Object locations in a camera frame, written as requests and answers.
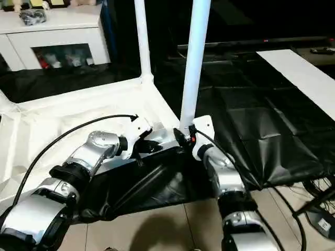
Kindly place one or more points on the small white box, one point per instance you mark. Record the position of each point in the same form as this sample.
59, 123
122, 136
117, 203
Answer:
89, 61

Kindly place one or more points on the small white jar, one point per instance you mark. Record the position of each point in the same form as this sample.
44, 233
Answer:
55, 64

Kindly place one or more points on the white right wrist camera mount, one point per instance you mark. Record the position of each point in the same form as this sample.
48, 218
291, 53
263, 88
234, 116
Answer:
204, 125

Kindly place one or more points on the black remote control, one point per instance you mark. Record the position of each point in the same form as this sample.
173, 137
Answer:
320, 50

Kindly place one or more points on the white plastic table top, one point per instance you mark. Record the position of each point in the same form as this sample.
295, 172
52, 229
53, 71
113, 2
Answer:
78, 109

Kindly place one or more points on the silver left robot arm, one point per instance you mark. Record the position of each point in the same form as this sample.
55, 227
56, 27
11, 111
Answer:
94, 151

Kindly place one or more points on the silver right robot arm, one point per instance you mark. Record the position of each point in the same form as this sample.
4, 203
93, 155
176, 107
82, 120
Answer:
225, 170

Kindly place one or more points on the white cabinet with glass doors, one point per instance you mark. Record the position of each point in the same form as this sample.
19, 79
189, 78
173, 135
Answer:
57, 34

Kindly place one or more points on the white flat board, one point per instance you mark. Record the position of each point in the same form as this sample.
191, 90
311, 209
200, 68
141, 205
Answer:
301, 73

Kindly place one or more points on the white bottle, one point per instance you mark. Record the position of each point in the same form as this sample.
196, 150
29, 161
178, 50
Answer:
74, 60

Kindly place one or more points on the red bottle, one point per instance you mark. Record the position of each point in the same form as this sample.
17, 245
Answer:
41, 62

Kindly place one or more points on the thin black rod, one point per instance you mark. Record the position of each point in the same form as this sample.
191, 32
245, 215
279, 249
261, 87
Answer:
311, 205

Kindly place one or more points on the brown wooden bench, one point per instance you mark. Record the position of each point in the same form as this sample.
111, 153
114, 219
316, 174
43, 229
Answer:
322, 58

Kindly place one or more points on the black mat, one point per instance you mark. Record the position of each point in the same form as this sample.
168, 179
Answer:
248, 104

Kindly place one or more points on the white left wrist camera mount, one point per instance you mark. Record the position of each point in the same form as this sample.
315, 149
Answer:
138, 128

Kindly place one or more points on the dark rounded robot part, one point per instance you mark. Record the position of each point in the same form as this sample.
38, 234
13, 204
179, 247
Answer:
195, 249
110, 249

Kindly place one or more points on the black flat stand base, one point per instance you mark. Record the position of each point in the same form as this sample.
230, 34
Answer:
323, 222

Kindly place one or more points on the small beige figurine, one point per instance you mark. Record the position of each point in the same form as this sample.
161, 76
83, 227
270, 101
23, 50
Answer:
45, 4
17, 4

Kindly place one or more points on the white plastic table leg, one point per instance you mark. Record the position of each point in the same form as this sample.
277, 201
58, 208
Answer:
4, 100
196, 65
142, 39

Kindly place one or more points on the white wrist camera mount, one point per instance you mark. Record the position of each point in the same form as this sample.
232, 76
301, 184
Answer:
204, 125
138, 128

